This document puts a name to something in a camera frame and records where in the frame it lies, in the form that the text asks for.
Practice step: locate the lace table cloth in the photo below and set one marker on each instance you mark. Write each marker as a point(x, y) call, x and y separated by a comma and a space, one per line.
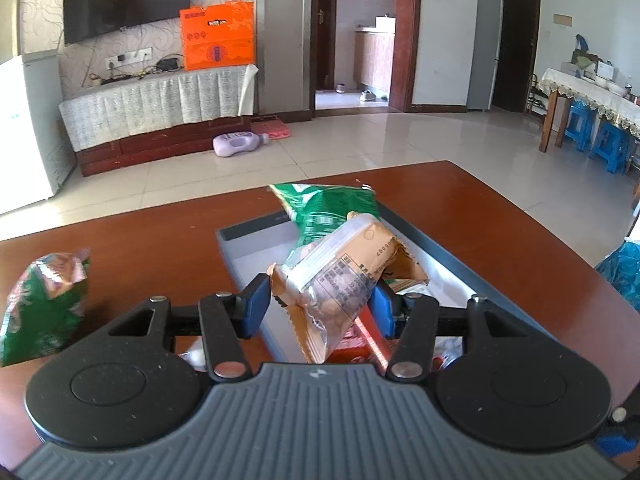
point(595, 97)

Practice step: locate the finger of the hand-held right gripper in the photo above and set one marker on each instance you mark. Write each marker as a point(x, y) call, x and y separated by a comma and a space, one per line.
point(617, 440)

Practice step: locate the white chest freezer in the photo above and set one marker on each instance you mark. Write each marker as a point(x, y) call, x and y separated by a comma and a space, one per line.
point(25, 130)

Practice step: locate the orange gift box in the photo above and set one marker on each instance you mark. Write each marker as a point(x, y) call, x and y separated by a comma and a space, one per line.
point(217, 35)

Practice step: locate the purple detergent bottle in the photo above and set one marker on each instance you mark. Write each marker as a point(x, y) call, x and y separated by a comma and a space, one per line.
point(235, 144)

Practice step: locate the large green chip bag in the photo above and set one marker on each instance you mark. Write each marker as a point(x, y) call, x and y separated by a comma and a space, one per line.
point(40, 315)

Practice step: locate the blue plastic bag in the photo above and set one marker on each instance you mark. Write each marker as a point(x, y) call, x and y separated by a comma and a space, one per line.
point(622, 275)

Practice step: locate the orange peanut packet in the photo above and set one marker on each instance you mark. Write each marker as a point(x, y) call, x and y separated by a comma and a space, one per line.
point(340, 280)

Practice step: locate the small green chip bag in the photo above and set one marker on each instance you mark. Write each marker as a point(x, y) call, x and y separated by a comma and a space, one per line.
point(320, 207)

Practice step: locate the grey shoes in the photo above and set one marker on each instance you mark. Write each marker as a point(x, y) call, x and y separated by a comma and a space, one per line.
point(368, 96)

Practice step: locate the silver refrigerator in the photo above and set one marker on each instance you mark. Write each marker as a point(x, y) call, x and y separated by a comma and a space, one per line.
point(484, 50)

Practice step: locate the white bowl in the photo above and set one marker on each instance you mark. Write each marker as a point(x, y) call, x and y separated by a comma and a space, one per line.
point(617, 89)

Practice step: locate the pale slippers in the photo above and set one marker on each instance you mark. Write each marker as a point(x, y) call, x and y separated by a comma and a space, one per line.
point(342, 88)

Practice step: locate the blue plastic stool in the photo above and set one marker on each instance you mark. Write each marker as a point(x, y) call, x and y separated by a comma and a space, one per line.
point(611, 147)
point(580, 125)

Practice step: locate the grey cardboard box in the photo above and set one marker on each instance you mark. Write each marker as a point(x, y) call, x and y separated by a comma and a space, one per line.
point(250, 260)

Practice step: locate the wooden dining table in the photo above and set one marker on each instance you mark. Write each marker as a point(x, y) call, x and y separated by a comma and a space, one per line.
point(547, 120)

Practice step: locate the wooden kitchen cabinet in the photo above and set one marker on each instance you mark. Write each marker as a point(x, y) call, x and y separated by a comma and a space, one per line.
point(372, 62)

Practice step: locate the metal shoe rack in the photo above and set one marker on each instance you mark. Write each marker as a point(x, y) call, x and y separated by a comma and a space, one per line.
point(535, 100)

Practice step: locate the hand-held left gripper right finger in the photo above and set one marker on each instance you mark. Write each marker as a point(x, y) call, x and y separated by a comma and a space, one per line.
point(380, 310)

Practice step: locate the white blue snack packet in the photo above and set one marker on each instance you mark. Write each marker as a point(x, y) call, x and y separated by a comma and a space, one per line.
point(448, 349)

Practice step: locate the dark wooden door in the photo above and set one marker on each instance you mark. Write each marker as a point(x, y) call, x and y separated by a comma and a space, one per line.
point(517, 45)

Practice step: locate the dark wooden television cabinet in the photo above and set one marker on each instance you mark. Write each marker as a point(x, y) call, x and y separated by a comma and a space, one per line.
point(165, 142)

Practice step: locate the black power adapter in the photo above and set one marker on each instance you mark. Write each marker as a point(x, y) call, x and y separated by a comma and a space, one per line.
point(168, 64)

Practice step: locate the pink floor mat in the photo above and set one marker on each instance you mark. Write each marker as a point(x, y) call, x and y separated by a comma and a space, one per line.
point(272, 129)

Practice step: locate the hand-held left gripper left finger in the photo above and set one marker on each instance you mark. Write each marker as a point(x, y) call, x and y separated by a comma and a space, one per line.
point(255, 305)

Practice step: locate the small red packet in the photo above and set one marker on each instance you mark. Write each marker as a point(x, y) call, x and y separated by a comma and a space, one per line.
point(362, 344)

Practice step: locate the pile of cardboard boxes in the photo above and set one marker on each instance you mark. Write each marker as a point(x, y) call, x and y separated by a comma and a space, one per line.
point(587, 62)

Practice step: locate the pale patterned cabinet cloth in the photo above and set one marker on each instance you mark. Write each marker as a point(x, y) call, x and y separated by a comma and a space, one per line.
point(150, 105)

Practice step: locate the white wall socket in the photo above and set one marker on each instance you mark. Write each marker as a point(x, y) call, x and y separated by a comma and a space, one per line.
point(130, 56)

